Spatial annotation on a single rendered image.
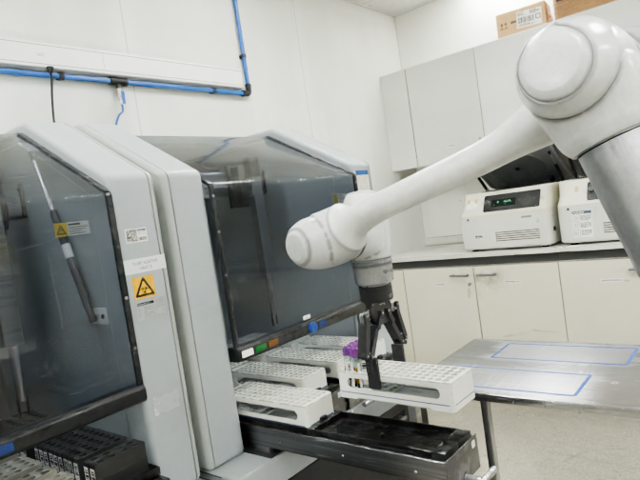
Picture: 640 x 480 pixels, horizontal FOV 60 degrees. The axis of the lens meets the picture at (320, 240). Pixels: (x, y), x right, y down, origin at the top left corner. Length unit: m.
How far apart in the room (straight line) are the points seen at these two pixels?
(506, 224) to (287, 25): 1.77
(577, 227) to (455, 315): 0.94
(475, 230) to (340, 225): 2.54
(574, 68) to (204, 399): 1.02
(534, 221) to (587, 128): 2.63
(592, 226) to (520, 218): 0.39
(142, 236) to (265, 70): 2.15
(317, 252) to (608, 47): 0.58
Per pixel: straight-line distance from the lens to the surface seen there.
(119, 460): 1.25
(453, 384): 1.18
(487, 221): 3.52
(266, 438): 1.41
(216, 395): 1.38
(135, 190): 1.26
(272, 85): 3.30
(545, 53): 0.78
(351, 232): 1.06
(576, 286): 3.41
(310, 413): 1.32
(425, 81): 4.03
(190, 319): 1.32
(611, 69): 0.79
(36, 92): 2.47
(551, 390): 1.40
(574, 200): 3.36
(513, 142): 1.04
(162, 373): 1.28
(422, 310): 3.83
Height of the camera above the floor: 1.30
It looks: 3 degrees down
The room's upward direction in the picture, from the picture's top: 8 degrees counter-clockwise
